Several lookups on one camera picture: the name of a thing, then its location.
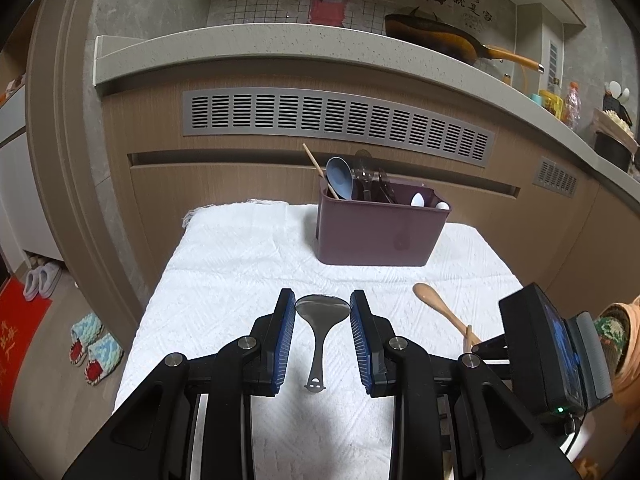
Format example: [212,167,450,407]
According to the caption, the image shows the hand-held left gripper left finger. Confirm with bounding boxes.
[62,287,297,480]

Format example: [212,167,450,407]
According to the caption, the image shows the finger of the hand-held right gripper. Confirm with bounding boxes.
[475,334,512,362]

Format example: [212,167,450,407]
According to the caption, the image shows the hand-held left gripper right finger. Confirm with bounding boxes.
[349,288,581,480]

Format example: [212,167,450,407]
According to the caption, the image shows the metal rice spoon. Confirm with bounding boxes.
[295,294,351,393]

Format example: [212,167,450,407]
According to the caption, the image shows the wooden spoon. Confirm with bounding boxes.
[412,282,483,348]

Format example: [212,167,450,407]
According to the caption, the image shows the maroon plastic utensil holder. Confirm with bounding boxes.
[315,175,451,267]

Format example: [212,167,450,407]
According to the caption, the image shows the black spatula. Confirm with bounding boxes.
[354,160,377,198]

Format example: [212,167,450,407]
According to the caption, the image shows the blue plastic spoon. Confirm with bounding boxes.
[325,156,357,200]

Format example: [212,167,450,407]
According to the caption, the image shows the white utensils in holder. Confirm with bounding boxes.
[602,81,632,111]

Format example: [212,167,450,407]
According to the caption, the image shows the white textured towel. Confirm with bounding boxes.
[112,201,531,480]

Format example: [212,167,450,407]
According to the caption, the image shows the wooden base cabinet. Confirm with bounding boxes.
[100,75,640,311]

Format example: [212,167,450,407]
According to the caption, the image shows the small grey vent grille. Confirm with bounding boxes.
[532,156,581,196]

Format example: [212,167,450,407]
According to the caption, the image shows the black pot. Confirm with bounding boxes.
[595,130,638,173]

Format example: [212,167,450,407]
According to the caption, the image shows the large grey vent grille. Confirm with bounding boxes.
[181,89,496,167]

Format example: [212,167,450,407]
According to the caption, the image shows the grey slipper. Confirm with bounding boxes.
[37,264,63,300]
[23,269,43,302]

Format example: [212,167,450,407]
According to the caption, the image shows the clear bottle with orange cap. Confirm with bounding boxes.
[564,81,583,131]

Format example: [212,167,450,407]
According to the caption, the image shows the yellow jar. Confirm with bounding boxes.
[539,90,565,120]

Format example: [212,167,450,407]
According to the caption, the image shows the red door mat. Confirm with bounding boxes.
[0,280,53,411]

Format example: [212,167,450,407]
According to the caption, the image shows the grey speckled kitchen counter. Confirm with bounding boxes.
[94,25,640,183]

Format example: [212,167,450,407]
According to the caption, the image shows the white shelf cabinet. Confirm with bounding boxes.
[0,72,66,261]

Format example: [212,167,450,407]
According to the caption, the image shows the clutter on shelf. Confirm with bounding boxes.
[0,74,25,106]

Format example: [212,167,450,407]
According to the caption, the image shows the black cable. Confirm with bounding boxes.
[560,412,586,466]

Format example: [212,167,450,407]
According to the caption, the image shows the white wall unit with vents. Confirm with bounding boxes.
[542,2,565,95]

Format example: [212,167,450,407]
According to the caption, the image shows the black wok with orange handle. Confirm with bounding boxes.
[384,12,545,75]

